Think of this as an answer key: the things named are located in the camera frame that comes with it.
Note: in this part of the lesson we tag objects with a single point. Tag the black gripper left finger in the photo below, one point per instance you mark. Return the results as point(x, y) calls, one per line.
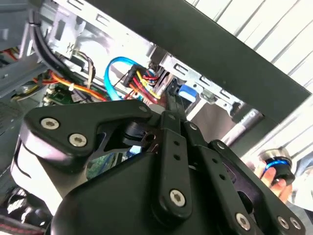
point(73, 122)

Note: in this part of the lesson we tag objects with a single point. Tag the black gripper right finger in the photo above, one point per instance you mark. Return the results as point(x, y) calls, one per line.
point(220, 186)

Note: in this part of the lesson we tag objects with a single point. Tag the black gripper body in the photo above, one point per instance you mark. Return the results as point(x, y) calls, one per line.
point(117, 200)

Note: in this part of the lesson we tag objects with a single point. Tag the hard disk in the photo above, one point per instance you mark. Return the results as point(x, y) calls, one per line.
point(187, 93)

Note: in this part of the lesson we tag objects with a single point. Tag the person's hand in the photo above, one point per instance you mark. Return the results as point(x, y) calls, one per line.
point(271, 178)

